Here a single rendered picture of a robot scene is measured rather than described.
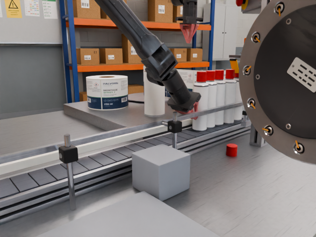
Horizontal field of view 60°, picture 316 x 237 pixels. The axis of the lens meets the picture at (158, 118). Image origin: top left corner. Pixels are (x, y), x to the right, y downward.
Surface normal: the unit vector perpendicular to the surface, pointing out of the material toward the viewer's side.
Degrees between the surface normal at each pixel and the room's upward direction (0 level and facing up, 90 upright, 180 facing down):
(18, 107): 90
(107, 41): 90
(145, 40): 82
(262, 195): 0
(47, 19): 90
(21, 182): 0
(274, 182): 0
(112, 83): 90
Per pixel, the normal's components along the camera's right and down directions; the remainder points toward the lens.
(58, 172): 0.00, -0.97
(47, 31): 0.50, 0.22
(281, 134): -0.87, 0.12
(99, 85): -0.14, 0.25
